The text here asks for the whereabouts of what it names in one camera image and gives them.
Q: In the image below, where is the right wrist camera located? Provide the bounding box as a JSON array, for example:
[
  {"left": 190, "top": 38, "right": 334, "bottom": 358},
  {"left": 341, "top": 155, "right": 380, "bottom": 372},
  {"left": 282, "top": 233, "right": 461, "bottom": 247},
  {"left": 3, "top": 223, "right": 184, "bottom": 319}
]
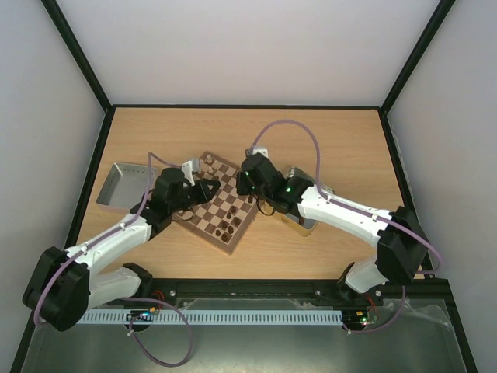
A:
[{"left": 245, "top": 145, "right": 269, "bottom": 158}]

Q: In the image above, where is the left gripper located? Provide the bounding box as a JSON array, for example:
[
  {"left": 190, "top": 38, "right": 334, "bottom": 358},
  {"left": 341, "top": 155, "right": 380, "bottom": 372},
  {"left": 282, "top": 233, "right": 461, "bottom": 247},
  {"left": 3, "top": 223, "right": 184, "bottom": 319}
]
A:
[{"left": 170, "top": 178, "right": 221, "bottom": 214}]

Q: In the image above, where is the blue cable duct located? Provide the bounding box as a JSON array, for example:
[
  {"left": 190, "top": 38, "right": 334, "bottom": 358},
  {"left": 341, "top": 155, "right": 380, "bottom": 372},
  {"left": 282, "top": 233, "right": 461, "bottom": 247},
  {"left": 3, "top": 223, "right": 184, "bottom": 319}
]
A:
[{"left": 78, "top": 309, "right": 342, "bottom": 326}]

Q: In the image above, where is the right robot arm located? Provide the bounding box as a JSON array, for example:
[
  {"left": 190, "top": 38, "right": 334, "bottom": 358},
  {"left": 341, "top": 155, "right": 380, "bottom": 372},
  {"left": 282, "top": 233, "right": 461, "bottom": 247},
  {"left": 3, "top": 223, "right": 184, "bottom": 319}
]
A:
[{"left": 237, "top": 153, "right": 429, "bottom": 305}]

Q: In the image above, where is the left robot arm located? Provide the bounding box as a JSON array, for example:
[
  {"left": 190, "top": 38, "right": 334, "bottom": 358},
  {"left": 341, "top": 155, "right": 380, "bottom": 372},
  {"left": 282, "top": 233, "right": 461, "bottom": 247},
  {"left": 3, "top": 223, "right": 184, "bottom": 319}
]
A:
[{"left": 22, "top": 168, "right": 221, "bottom": 331}]

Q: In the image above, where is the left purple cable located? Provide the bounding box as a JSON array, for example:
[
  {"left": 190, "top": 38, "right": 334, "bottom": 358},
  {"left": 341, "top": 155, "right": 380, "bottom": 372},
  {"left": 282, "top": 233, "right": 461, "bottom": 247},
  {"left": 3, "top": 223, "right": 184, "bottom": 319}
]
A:
[{"left": 33, "top": 151, "right": 187, "bottom": 326}]

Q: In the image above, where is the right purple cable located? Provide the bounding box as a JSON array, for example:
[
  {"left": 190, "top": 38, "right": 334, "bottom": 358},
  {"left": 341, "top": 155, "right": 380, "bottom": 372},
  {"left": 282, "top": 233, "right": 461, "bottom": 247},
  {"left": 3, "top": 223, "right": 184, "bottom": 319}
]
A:
[{"left": 252, "top": 119, "right": 443, "bottom": 335}]

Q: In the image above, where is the wooden chess board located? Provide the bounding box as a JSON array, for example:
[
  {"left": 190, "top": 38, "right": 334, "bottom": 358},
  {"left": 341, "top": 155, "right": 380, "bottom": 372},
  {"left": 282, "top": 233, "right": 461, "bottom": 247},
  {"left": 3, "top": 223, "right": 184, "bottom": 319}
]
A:
[{"left": 172, "top": 152, "right": 258, "bottom": 255}]

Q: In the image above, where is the tin lid on table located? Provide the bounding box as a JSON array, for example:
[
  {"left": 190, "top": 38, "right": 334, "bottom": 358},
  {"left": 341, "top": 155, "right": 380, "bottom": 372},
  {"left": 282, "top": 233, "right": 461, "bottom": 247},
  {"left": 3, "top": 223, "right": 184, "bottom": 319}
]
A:
[{"left": 96, "top": 162, "right": 148, "bottom": 211}]

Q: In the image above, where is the gold metal tin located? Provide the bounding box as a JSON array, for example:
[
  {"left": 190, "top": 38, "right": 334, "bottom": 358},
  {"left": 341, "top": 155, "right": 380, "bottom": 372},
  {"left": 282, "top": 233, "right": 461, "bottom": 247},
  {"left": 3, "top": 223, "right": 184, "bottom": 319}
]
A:
[{"left": 273, "top": 166, "right": 318, "bottom": 237}]

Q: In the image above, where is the purple cable loop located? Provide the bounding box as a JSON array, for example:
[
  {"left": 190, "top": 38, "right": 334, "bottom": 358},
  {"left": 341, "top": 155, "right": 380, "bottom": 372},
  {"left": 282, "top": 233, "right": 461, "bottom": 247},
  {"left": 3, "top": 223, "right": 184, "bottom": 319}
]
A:
[{"left": 127, "top": 302, "right": 194, "bottom": 366}]

